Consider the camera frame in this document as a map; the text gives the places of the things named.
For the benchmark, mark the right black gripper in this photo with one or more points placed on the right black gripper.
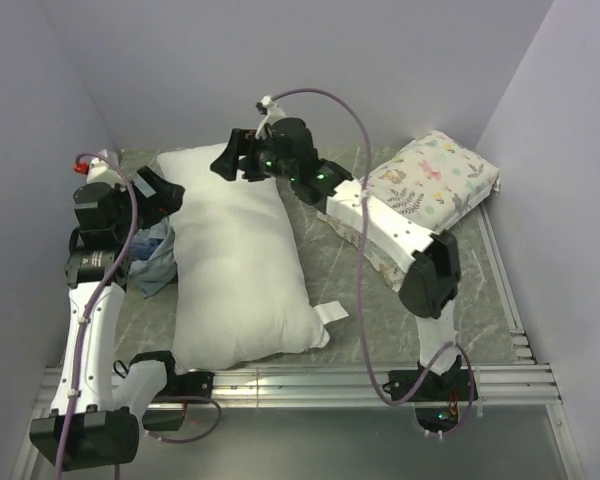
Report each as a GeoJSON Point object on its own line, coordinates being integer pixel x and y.
{"type": "Point", "coordinates": [227, 164]}

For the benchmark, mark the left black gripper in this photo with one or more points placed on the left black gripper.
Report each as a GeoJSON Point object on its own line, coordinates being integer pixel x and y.
{"type": "Point", "coordinates": [167, 197]}

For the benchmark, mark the blue pillowcase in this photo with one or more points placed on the blue pillowcase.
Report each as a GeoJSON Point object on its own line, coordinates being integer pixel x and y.
{"type": "Point", "coordinates": [153, 264]}

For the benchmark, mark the white pillow insert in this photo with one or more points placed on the white pillow insert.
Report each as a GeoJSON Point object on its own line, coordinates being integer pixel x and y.
{"type": "Point", "coordinates": [241, 289]}

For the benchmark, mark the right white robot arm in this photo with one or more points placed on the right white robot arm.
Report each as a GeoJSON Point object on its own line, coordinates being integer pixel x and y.
{"type": "Point", "coordinates": [429, 260]}

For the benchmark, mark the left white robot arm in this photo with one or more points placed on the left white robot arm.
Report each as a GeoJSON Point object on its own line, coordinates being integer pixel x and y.
{"type": "Point", "coordinates": [93, 423]}

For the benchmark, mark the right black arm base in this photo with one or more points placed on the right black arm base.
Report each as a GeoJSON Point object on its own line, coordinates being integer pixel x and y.
{"type": "Point", "coordinates": [437, 400]}

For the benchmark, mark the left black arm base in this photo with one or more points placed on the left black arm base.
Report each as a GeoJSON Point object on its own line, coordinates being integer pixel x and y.
{"type": "Point", "coordinates": [167, 410]}

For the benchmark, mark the floral patterned pillow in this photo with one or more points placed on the floral patterned pillow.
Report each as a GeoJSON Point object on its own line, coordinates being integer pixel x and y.
{"type": "Point", "coordinates": [433, 181]}

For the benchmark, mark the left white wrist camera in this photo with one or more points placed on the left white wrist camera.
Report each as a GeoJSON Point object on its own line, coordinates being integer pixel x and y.
{"type": "Point", "coordinates": [97, 170]}

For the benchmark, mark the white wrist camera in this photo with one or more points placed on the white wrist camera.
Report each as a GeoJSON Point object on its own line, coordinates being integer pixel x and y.
{"type": "Point", "coordinates": [97, 170]}
{"type": "Point", "coordinates": [271, 112]}

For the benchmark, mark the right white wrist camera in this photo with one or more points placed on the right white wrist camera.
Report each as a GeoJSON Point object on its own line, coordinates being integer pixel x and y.
{"type": "Point", "coordinates": [271, 112]}

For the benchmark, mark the aluminium mounting rail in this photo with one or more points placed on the aluminium mounting rail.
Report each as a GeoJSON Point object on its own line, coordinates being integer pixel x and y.
{"type": "Point", "coordinates": [344, 386]}

